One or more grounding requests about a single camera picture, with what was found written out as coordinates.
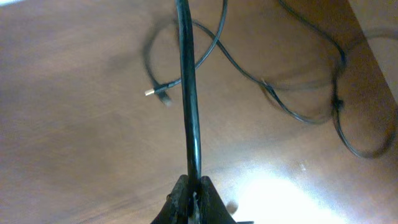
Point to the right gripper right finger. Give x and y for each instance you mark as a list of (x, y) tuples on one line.
[(211, 207)]

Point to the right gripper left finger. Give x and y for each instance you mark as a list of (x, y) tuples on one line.
[(175, 209)]

